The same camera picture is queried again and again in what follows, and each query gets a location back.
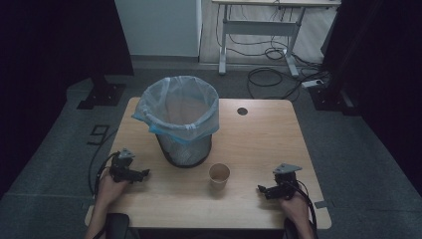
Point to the dark round table grommet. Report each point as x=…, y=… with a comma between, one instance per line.
x=242, y=111

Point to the black curtain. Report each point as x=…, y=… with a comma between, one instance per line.
x=49, y=49
x=381, y=66

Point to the person's left hand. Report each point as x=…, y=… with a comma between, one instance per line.
x=109, y=191

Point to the black mesh trash bin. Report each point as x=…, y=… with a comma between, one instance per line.
x=185, y=151

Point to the brown paper cup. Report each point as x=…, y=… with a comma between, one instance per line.
x=219, y=177

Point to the white cabinet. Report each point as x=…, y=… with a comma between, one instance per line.
x=159, y=26

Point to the white metal frame desk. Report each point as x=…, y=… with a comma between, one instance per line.
x=262, y=28

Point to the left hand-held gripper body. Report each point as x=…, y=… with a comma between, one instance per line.
x=121, y=167

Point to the person's left knee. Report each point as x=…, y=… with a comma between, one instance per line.
x=117, y=227

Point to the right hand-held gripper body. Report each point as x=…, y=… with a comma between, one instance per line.
x=286, y=182

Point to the person's right hand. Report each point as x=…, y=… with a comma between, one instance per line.
x=297, y=209

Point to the white power strip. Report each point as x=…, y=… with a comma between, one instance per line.
x=312, y=83

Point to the black stand base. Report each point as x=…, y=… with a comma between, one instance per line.
x=103, y=94
x=331, y=99

